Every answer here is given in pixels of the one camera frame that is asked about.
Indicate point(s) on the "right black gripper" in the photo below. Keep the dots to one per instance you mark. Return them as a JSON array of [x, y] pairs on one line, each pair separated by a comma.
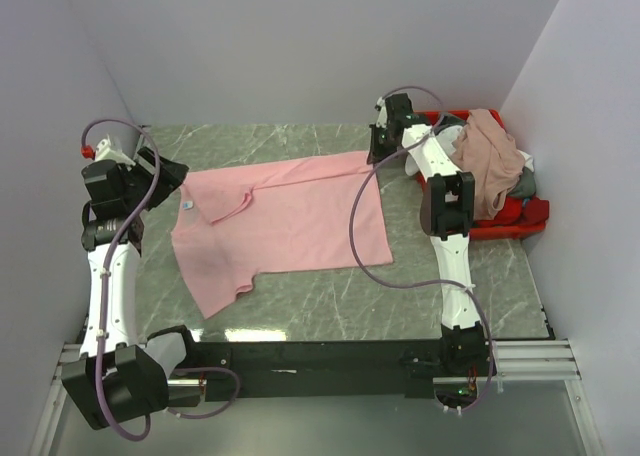
[[376, 153]]

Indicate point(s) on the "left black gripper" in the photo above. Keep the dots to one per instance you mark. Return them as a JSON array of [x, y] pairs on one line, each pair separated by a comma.
[[172, 176]]

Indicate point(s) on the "pink t shirt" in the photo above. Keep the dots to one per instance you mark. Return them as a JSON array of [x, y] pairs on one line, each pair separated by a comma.
[[307, 214]]

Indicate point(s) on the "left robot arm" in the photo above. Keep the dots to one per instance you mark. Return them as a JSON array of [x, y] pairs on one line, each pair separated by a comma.
[[117, 377]]

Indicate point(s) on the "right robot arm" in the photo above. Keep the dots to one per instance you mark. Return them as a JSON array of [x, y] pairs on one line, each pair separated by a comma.
[[446, 217]]

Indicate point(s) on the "white t shirt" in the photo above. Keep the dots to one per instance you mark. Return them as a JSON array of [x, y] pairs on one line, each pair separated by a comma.
[[445, 136]]

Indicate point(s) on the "beige t shirt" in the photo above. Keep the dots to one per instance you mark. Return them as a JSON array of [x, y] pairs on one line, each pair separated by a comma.
[[490, 154]]

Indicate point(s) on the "red garment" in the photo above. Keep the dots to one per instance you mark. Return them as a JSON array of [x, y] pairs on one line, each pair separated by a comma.
[[525, 211]]

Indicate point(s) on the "red plastic bin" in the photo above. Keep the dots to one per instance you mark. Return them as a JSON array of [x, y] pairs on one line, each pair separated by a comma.
[[520, 228]]

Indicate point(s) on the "black base beam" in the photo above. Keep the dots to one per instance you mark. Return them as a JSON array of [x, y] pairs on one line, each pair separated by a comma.
[[280, 369]]

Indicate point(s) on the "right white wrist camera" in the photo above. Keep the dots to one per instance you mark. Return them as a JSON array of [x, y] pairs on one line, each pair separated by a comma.
[[382, 118]]

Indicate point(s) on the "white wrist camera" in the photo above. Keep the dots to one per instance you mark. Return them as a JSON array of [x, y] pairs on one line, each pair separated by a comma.
[[382, 118], [107, 148]]

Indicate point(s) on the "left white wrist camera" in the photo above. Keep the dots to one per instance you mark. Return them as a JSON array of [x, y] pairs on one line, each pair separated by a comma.
[[107, 148]]

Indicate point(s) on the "aluminium frame rail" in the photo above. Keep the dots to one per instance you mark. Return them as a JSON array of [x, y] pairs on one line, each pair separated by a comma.
[[344, 304]]

